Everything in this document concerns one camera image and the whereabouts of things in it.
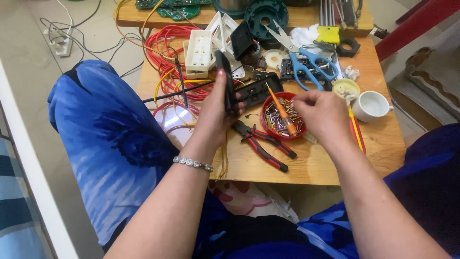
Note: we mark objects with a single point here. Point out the person's right hand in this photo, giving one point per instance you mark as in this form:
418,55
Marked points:
323,113

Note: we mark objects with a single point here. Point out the person's left hand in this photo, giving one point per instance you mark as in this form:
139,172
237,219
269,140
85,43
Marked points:
212,115

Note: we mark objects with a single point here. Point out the person's right fingers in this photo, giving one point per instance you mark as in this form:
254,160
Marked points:
300,104

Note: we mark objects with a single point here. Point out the black socket cover plate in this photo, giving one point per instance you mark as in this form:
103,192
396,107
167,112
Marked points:
227,82

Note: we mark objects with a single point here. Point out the orange tester screwdriver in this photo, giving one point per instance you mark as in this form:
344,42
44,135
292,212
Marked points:
282,109

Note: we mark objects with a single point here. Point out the red bowl of screws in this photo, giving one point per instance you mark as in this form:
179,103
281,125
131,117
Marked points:
282,117

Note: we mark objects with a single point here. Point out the yellow lid with scraps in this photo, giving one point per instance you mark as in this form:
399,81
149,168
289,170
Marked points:
345,89

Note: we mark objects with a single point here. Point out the white round plastic disc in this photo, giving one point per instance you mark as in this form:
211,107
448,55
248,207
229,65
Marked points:
275,58

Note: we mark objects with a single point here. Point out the red black pliers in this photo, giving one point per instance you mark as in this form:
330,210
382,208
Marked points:
264,144

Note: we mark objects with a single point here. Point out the wooden low table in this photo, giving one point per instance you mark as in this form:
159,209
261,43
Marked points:
309,158

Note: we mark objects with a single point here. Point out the small motor armature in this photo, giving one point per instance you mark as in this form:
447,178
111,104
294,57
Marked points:
261,64

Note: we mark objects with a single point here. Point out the crumpled white tissue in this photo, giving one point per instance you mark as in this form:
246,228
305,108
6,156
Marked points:
352,73

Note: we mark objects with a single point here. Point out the red yellow screwdriver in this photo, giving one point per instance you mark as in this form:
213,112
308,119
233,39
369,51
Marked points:
356,131

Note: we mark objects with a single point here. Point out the white cotton wad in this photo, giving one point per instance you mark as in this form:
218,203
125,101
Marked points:
301,35

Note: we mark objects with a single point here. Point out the white ceramic cup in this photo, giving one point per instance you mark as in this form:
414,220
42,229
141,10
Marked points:
370,105

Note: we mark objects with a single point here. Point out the yellow plastic block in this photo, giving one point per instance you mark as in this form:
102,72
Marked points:
328,34

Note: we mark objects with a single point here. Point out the black plastic box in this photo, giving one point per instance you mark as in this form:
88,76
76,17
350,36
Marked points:
242,41

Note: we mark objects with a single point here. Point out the dark green round plastic part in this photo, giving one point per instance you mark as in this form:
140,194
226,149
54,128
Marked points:
266,18

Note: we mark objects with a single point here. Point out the metal rods bundle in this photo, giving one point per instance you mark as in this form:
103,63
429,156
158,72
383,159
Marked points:
337,12

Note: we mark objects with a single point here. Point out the floral plastic bag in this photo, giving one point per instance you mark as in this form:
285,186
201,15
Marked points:
248,199

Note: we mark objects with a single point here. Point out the white socket box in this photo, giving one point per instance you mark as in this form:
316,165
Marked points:
198,52

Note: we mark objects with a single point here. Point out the black probe rod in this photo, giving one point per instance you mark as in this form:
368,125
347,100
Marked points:
181,81

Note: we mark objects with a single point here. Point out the round green circuit board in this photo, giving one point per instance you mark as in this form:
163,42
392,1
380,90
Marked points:
178,12

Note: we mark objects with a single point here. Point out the person's blue patterned clothing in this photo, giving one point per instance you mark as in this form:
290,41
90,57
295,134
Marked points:
118,144

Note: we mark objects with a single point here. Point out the white power strip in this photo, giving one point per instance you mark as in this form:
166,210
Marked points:
60,41

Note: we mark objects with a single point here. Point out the striped blue mattress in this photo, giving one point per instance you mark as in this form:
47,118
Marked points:
18,208

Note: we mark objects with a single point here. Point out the dark blue switch module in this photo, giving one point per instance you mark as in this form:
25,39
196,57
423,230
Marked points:
305,69

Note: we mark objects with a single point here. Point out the black socket base frame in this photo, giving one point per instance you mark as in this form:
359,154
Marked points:
260,90

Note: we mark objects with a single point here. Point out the white socket frame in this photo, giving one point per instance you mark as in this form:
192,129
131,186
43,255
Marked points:
224,34

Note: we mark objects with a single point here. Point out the red chair frame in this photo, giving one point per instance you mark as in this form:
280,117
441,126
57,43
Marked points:
413,25

